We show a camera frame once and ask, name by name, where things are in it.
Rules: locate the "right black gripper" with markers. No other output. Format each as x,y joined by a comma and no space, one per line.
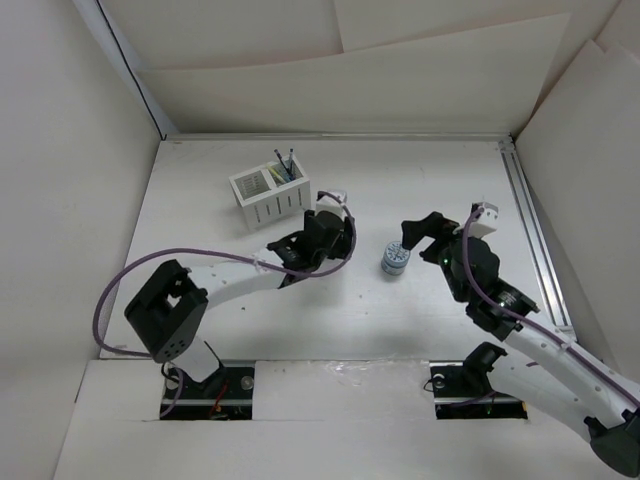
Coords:
434,225

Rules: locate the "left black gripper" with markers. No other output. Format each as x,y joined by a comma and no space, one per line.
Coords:
340,245

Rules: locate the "blue-white round tin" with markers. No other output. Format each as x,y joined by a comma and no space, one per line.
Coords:
395,258

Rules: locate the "clear blue-tipped pen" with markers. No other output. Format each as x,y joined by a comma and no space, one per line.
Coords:
290,164

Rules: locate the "yellow pen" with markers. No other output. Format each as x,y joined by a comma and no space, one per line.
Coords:
276,176

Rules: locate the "dark blue pen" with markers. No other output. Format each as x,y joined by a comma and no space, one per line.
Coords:
282,156

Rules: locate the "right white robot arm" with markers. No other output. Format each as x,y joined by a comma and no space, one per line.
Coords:
530,359

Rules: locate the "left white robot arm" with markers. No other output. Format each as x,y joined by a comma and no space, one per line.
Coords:
167,311

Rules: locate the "white two-compartment slotted organizer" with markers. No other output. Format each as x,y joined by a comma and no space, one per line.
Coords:
263,201

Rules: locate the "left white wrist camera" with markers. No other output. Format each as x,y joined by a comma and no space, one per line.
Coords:
331,200

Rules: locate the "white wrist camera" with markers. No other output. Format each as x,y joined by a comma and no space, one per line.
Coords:
331,200
486,218

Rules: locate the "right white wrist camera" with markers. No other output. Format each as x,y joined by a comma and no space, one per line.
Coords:
486,218

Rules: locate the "aluminium rail right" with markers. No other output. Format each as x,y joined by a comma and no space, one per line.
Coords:
552,295

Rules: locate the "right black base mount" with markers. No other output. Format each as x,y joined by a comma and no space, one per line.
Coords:
461,389

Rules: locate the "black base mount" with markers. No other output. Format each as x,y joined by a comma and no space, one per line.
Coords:
228,396
461,389

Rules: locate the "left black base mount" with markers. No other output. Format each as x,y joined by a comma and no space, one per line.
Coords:
228,396

